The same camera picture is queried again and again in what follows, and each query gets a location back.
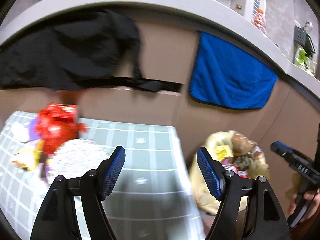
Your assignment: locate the red plastic wrapper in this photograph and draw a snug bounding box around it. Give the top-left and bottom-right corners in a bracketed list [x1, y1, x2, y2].
[35, 102, 87, 155]

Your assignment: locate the purple sponge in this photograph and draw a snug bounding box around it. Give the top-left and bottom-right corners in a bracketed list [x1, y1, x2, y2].
[28, 118, 42, 141]

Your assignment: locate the yellow trash bag bin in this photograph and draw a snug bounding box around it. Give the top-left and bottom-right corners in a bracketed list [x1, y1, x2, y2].
[189, 131, 270, 215]

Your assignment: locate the right hand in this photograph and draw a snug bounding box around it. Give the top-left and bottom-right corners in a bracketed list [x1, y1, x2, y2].
[287, 188, 319, 222]

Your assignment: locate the green grid table mat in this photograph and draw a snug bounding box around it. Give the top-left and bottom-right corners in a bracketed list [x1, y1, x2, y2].
[1, 111, 205, 239]

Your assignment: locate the yellow crumpled wrapper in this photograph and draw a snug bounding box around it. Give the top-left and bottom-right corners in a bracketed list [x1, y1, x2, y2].
[10, 139, 44, 171]

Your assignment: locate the white crumpled tissue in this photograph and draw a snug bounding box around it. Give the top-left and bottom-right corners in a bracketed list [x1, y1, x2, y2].
[9, 122, 30, 143]

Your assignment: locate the blue towel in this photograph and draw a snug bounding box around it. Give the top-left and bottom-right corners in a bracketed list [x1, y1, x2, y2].
[189, 31, 278, 110]

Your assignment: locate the black cloth on cabinet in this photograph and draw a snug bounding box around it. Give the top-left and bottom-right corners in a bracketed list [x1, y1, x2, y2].
[1, 9, 181, 93]

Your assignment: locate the black utensil rack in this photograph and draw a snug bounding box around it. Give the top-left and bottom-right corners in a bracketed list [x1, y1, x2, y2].
[293, 22, 315, 58]

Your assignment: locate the grey countertop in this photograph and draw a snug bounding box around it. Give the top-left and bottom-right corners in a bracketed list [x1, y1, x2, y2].
[1, 0, 319, 89]

